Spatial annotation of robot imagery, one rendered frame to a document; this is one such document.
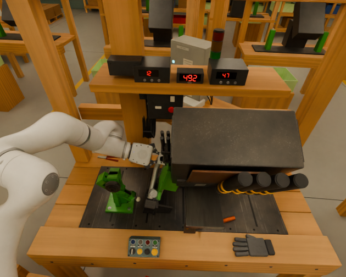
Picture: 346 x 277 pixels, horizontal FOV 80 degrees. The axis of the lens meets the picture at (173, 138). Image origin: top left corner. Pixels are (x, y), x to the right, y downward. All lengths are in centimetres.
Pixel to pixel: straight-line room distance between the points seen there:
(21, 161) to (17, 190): 7
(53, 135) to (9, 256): 33
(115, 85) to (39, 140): 43
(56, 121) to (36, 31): 56
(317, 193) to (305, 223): 149
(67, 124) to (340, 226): 259
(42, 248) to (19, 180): 72
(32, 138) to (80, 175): 87
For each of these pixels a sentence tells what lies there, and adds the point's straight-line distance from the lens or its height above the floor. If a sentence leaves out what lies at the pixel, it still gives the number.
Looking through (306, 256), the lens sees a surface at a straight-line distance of 132.
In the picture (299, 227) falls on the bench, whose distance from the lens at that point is 141.
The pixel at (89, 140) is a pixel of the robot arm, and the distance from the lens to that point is 80.
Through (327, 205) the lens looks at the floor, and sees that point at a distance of 286.
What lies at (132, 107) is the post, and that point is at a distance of 117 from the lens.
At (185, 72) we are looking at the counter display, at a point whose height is 159.
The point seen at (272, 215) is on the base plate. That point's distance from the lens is 135.
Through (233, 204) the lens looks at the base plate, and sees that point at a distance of 131.
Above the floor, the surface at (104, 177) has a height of 114.
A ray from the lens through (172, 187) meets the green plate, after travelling 104.
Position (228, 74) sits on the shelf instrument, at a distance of 97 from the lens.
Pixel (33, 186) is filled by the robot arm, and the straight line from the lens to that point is 61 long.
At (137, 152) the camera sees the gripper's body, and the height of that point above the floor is 127.
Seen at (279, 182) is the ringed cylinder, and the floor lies 155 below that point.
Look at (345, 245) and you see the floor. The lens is 267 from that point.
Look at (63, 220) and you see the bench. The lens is 136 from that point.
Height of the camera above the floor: 198
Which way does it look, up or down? 42 degrees down
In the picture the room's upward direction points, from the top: 1 degrees clockwise
